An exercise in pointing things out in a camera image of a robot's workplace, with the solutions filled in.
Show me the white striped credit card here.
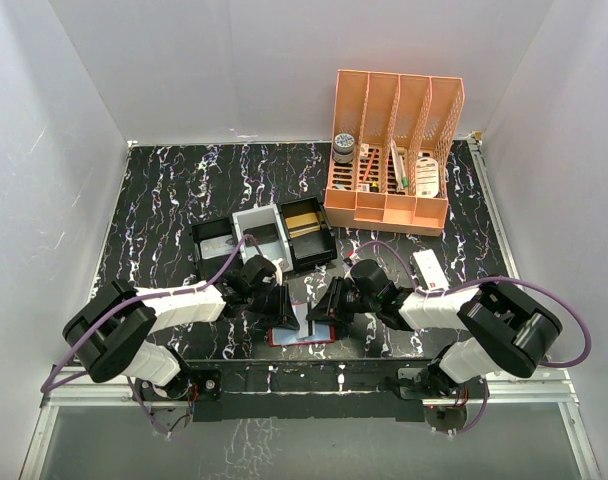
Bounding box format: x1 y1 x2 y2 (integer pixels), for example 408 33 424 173
293 303 315 343

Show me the red leather card holder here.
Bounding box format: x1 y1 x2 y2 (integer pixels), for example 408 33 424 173
268 303 336 347

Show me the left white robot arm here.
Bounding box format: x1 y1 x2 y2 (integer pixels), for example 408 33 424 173
62 255 299 386

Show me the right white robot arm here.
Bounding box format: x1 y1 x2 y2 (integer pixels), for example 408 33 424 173
308 259 562 395

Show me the white VIP card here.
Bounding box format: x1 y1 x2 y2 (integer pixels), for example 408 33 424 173
199 235 236 259

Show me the black card in grey tray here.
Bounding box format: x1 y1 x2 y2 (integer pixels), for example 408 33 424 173
244 223 279 245

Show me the black open tray box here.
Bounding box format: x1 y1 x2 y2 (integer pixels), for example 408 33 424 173
278 196 338 273

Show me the white small box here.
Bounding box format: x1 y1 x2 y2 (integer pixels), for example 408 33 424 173
412 249 449 291

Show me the grey plastic tray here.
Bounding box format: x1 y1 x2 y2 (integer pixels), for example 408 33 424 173
232 204 293 272

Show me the white label packet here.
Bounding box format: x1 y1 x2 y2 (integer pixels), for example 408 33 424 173
415 156 440 198

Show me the small round jar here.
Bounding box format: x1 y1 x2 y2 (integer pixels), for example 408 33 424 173
332 133 355 165

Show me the orange plastic file organizer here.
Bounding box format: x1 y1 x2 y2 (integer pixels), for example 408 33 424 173
324 70 465 237

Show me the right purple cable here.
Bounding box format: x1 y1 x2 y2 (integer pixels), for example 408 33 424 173
344 240 591 436

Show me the black front mounting rail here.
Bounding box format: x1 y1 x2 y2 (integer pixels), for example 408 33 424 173
192 358 428 423

